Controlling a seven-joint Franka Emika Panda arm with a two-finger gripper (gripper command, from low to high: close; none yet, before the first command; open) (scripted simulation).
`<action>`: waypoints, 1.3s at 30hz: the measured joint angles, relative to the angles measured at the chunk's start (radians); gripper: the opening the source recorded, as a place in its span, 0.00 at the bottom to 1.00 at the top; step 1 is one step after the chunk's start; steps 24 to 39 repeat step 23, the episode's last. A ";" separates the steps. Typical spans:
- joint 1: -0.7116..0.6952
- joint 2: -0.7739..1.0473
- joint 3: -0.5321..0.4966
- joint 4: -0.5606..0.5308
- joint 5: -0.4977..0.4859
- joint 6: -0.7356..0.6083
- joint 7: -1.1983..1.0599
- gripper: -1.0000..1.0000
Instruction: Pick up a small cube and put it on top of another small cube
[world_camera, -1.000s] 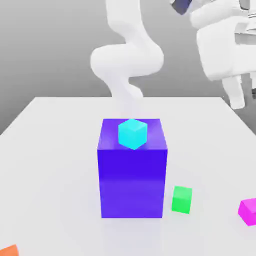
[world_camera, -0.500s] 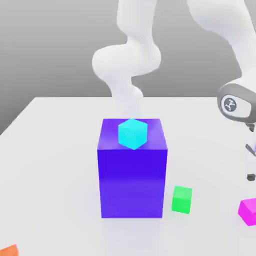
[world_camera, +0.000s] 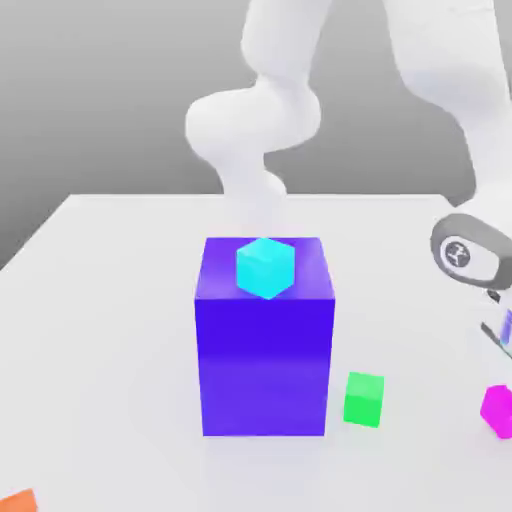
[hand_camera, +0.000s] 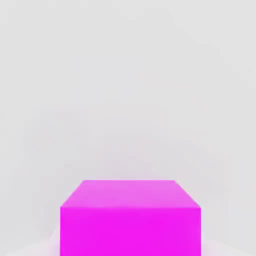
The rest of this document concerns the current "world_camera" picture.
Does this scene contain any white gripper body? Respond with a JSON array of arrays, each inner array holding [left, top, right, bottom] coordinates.
[[479, 320, 512, 367]]

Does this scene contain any small magenta cube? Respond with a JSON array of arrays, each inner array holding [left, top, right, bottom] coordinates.
[[479, 384, 512, 440]]

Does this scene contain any small green cube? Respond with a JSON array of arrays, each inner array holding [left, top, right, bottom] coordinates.
[[342, 371, 386, 429]]

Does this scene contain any small cyan cube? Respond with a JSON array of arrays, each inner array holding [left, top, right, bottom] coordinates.
[[235, 236, 297, 301]]

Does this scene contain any small orange cube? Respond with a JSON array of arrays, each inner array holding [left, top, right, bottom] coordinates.
[[0, 487, 40, 512]]

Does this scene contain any large blue box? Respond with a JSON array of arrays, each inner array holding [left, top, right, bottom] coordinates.
[[193, 236, 336, 438]]

